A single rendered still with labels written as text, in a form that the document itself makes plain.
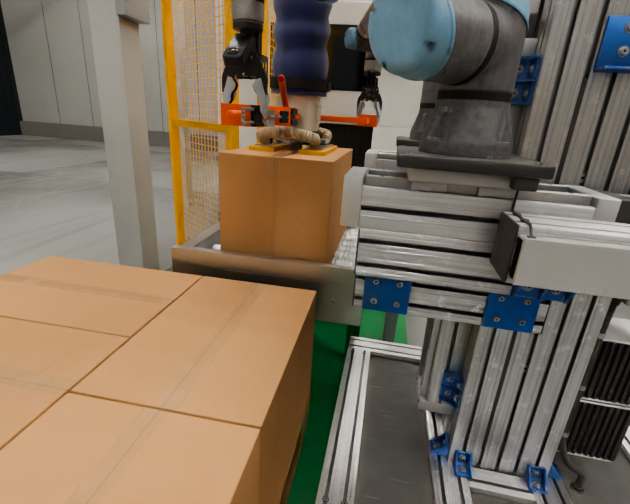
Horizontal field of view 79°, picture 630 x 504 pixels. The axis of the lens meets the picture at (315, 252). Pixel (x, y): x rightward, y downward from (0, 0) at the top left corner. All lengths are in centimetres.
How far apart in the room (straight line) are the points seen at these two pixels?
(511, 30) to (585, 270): 35
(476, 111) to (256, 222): 90
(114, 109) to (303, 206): 131
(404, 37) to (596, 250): 37
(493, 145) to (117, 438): 79
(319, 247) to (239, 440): 77
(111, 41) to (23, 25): 1219
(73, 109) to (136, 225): 1127
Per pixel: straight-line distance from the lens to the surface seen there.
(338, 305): 133
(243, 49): 97
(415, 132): 117
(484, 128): 66
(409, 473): 119
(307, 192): 129
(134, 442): 78
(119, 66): 229
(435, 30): 55
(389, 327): 201
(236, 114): 97
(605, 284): 64
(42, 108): 1425
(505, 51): 68
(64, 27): 1359
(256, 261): 133
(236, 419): 79
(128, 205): 236
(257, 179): 133
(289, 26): 153
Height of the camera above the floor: 109
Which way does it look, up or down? 20 degrees down
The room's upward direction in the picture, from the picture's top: 4 degrees clockwise
